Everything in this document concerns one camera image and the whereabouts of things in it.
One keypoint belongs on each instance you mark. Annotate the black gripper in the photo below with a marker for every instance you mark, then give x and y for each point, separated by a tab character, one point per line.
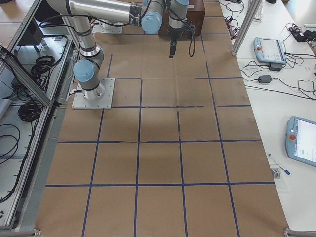
175	33

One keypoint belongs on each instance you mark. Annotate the dark wooden drawer cabinet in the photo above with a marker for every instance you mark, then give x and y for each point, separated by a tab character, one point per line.
195	14

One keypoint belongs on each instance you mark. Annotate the blue teach pendant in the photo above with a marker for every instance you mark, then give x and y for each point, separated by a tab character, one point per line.
300	142
269	50

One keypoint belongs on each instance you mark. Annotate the black power adapter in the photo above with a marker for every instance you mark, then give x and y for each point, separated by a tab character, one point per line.
264	79

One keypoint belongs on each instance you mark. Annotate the aluminium frame post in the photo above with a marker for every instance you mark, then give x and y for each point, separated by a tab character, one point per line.
254	5

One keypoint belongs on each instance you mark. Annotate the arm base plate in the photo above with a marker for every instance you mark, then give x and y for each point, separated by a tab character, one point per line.
100	98

